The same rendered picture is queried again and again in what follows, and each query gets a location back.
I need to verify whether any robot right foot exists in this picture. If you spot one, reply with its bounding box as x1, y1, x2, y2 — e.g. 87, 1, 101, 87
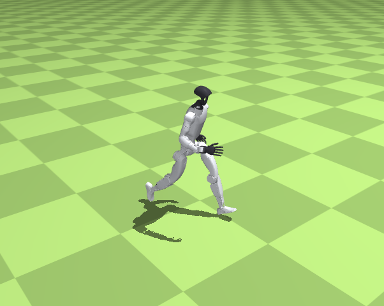
145, 182, 154, 201

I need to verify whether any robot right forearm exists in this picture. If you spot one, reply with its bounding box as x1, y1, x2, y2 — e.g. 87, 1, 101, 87
179, 136, 203, 153

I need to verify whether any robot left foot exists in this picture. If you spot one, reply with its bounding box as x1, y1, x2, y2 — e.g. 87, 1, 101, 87
217, 206, 237, 215

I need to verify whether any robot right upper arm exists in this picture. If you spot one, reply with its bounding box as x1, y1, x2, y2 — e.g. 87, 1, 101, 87
179, 111, 196, 140

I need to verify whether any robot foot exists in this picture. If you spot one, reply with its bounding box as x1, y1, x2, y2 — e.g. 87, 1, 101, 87
217, 206, 237, 215
145, 182, 154, 201

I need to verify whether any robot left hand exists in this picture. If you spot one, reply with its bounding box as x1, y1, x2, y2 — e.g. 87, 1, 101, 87
195, 134, 207, 144

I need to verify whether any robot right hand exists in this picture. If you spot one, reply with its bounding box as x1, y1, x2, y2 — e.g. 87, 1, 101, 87
200, 143, 223, 156

